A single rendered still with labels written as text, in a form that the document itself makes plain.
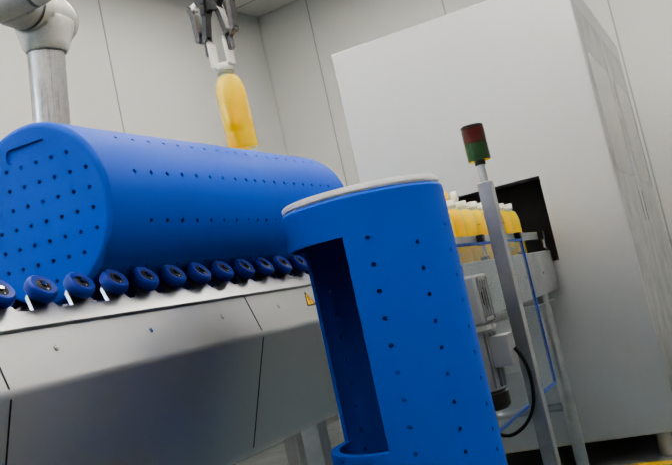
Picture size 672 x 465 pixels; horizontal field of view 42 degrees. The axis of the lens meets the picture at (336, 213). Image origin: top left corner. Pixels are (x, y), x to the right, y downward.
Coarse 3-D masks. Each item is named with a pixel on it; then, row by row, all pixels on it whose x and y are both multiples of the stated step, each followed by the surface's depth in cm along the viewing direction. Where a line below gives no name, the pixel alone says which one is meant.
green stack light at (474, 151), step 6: (468, 144) 236; (474, 144) 235; (480, 144) 235; (486, 144) 236; (468, 150) 237; (474, 150) 235; (480, 150) 235; (486, 150) 236; (468, 156) 237; (474, 156) 235; (480, 156) 235; (486, 156) 235; (468, 162) 238
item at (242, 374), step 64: (128, 320) 128; (192, 320) 142; (256, 320) 158; (0, 384) 102; (64, 384) 111; (128, 384) 123; (192, 384) 138; (256, 384) 157; (320, 384) 182; (0, 448) 102; (64, 448) 112; (128, 448) 124; (192, 448) 140; (256, 448) 159
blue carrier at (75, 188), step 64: (64, 128) 132; (0, 192) 137; (64, 192) 132; (128, 192) 132; (192, 192) 148; (256, 192) 168; (320, 192) 194; (0, 256) 137; (64, 256) 132; (128, 256) 134; (192, 256) 150; (256, 256) 171
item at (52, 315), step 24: (168, 288) 142; (192, 288) 149; (216, 288) 153; (240, 288) 159; (264, 288) 166; (288, 288) 174; (0, 312) 109; (24, 312) 112; (48, 312) 116; (72, 312) 119; (96, 312) 123; (120, 312) 127
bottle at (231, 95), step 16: (224, 80) 206; (240, 80) 208; (224, 96) 205; (240, 96) 206; (224, 112) 206; (240, 112) 205; (224, 128) 207; (240, 128) 205; (240, 144) 205; (256, 144) 207
